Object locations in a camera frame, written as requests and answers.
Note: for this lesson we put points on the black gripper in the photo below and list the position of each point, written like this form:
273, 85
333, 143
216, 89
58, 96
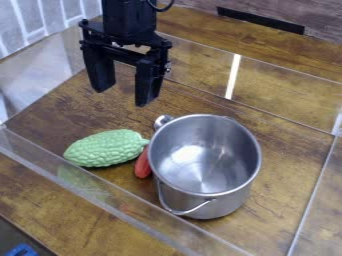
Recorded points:
126, 35

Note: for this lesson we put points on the stainless steel pot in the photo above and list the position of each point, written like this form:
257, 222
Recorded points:
206, 159

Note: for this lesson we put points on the green bitter gourd toy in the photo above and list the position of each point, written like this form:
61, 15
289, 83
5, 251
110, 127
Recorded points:
108, 148

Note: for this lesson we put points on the blue object at corner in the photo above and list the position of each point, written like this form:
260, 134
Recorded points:
22, 250

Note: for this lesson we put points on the pink handled metal spoon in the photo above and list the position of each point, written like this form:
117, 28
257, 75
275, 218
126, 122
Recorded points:
142, 169

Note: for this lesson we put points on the black wall strip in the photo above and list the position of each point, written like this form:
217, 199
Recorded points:
261, 20

